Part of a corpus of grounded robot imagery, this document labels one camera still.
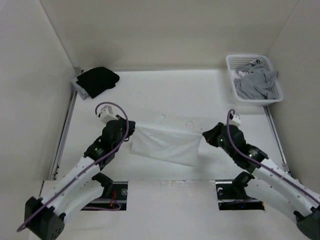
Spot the white tank top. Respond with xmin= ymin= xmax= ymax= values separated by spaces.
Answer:
xmin=130 ymin=122 xmax=202 ymax=167

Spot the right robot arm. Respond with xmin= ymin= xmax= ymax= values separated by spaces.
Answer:
xmin=202 ymin=122 xmax=320 ymax=240

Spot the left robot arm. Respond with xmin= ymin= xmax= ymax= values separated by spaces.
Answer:
xmin=19 ymin=116 xmax=136 ymax=240

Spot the folded grey tank top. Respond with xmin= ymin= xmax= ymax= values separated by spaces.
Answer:
xmin=71 ymin=77 xmax=90 ymax=100

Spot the folded black tank top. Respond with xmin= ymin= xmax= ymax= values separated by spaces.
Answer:
xmin=77 ymin=67 xmax=120 ymax=99

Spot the grey tank top in basket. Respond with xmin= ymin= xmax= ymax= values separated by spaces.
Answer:
xmin=233 ymin=59 xmax=277 ymax=100

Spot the white plastic basket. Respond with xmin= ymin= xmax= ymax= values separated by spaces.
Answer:
xmin=225 ymin=54 xmax=284 ymax=106

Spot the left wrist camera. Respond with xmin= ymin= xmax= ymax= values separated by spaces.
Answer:
xmin=97 ymin=105 xmax=118 ymax=124

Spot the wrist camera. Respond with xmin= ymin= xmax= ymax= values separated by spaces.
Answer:
xmin=229 ymin=112 xmax=242 ymax=127
xmin=97 ymin=105 xmax=118 ymax=124

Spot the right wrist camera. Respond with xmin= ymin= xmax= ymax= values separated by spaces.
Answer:
xmin=229 ymin=112 xmax=242 ymax=127

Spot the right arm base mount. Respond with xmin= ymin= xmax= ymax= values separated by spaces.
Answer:
xmin=215 ymin=172 xmax=265 ymax=211

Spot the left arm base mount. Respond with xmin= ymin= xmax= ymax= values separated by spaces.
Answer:
xmin=82 ymin=173 xmax=129 ymax=211

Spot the left metal table rail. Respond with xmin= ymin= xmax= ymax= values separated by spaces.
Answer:
xmin=45 ymin=84 xmax=77 ymax=180

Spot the metal table rail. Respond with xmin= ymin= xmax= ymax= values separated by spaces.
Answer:
xmin=45 ymin=84 xmax=77 ymax=180
xmin=263 ymin=106 xmax=291 ymax=175

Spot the right metal table rail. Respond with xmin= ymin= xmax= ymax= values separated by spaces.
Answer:
xmin=263 ymin=106 xmax=291 ymax=175

